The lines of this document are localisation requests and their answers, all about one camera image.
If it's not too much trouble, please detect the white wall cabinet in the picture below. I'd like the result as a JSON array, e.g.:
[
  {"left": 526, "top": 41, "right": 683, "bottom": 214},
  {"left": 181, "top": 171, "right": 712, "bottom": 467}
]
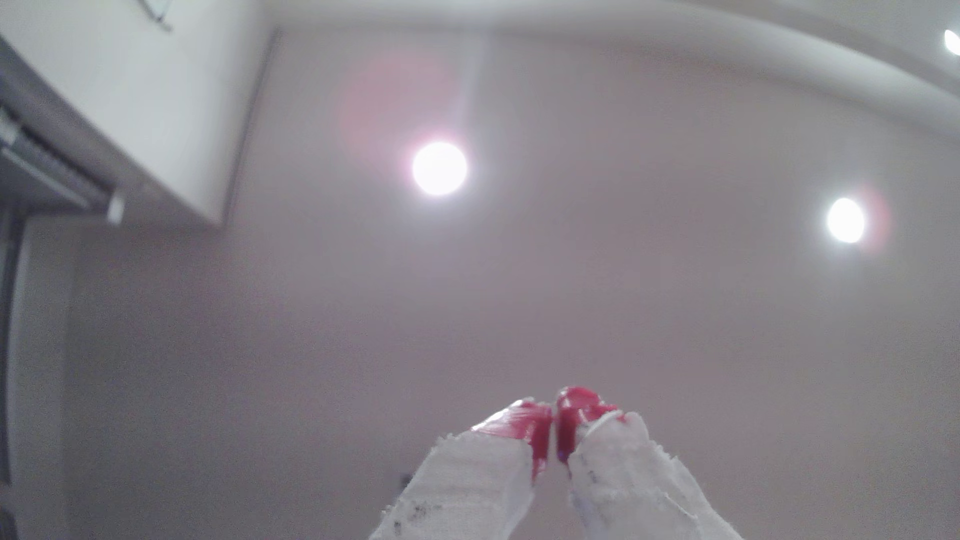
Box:
[{"left": 0, "top": 0, "right": 276, "bottom": 228}]

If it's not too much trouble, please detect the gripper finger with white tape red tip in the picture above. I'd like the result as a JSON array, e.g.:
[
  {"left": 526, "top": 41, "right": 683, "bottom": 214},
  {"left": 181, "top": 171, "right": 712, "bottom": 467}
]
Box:
[
  {"left": 367, "top": 399, "right": 555, "bottom": 540},
  {"left": 555, "top": 386, "right": 744, "bottom": 540}
]

